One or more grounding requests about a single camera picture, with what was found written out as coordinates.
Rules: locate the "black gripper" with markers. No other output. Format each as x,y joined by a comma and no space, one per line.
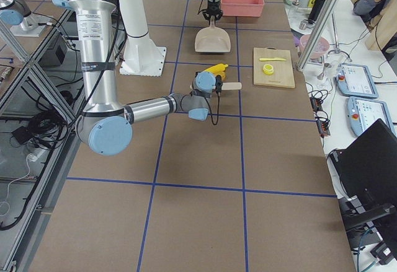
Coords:
213,6

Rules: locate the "beige plastic dustpan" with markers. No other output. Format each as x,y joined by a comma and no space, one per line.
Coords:
212,39

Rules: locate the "yellow toy corn cob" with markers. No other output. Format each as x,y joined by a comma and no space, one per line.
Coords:
218,70

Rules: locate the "white brush with black bristles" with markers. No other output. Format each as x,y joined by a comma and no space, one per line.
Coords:
231,86

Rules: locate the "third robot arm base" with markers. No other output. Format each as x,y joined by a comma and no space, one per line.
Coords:
23,22

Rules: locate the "pink plastic bin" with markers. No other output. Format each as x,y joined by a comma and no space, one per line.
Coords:
242,8

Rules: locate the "yellow plastic knife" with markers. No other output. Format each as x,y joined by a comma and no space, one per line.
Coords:
272,59

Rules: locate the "yellow lemon slices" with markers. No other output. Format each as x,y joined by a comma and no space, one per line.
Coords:
268,69

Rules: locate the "bamboo cutting board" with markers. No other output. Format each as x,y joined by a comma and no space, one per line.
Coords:
283,70

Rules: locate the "metal cup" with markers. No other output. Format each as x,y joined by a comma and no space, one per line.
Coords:
305,24

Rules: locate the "black bottle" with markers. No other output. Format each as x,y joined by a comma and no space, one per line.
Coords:
316,9

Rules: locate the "pink bowl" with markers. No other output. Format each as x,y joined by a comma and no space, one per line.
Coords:
321,48

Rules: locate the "upper teach pendant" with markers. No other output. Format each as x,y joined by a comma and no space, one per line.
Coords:
355,80

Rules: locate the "teach pendant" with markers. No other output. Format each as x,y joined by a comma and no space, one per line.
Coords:
355,80
363,113

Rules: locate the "person in dark clothes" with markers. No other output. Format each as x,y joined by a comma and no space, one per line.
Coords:
371,11

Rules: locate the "black power strip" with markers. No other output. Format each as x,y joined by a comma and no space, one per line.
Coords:
321,117

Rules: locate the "black box under table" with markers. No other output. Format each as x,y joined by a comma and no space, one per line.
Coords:
55,53

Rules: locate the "lower teach pendant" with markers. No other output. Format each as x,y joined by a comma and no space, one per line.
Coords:
363,113

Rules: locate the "black laptop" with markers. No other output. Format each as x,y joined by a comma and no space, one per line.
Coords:
367,168

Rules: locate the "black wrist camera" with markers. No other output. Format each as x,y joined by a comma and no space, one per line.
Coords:
218,84

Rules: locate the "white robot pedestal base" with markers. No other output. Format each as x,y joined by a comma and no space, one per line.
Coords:
141,56

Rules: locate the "aluminium frame post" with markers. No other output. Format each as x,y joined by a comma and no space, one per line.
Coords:
316,33

